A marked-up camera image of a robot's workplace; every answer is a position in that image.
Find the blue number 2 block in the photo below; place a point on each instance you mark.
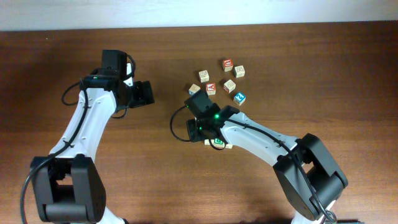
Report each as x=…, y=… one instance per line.
x=239, y=98

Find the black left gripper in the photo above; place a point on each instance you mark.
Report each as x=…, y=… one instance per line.
x=143, y=94

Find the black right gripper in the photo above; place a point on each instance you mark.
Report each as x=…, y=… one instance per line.
x=191, y=130

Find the plain wooden block upper left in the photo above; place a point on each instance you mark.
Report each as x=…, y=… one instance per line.
x=203, y=76

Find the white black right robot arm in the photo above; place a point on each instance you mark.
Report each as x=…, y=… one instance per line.
x=308, y=174

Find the wooden block blue side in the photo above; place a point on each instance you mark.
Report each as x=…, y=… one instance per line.
x=193, y=89

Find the green letter B block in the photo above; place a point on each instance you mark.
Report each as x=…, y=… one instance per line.
x=218, y=143

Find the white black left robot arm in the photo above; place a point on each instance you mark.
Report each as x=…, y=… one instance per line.
x=66, y=184

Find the wooden block green side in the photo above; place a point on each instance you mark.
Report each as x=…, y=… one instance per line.
x=207, y=142

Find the plain wooden block top right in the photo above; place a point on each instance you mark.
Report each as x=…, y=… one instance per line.
x=239, y=71

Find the wooden block red side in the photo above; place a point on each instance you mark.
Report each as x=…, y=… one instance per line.
x=229, y=86

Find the red letter U block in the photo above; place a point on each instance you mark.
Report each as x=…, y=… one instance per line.
x=227, y=65

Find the red letter A block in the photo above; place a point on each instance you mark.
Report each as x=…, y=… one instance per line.
x=211, y=88

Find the plain wooden block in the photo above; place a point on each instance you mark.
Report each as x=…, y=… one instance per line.
x=203, y=76
x=239, y=71

